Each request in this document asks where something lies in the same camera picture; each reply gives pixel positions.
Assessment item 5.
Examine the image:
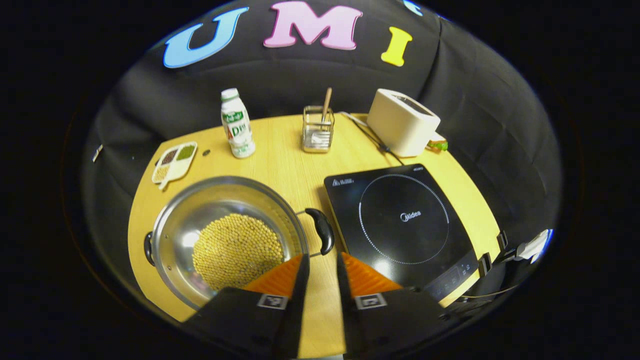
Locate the wooden handled spoon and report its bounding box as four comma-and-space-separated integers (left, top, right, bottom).
320, 87, 333, 132

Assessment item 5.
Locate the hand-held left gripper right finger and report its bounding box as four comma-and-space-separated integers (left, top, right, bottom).
335, 251, 453, 360

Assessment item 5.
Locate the white toaster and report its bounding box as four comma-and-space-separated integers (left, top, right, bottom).
366, 88, 442, 158

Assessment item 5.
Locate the black induction cooktop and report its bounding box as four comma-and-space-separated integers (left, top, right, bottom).
323, 163, 480, 302

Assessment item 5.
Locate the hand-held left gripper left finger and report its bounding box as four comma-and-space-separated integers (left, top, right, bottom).
181, 253, 311, 360

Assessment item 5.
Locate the white divided bean dish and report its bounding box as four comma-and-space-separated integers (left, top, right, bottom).
151, 141, 198, 191

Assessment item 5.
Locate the pile of yellow beans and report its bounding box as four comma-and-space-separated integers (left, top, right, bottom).
192, 213, 285, 292

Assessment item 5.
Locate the white power plug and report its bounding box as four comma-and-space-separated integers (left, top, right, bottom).
515, 229, 553, 262

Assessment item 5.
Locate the black toaster power cable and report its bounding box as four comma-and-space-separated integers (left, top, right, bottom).
340, 111, 406, 167

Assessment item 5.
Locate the stainless steel pot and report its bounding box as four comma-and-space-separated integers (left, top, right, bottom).
143, 175, 336, 311

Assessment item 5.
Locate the wire mesh utensil basket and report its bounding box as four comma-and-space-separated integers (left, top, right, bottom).
302, 105, 336, 154

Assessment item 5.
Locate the white plastic drink bottle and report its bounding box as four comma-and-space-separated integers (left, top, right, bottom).
220, 88, 256, 159

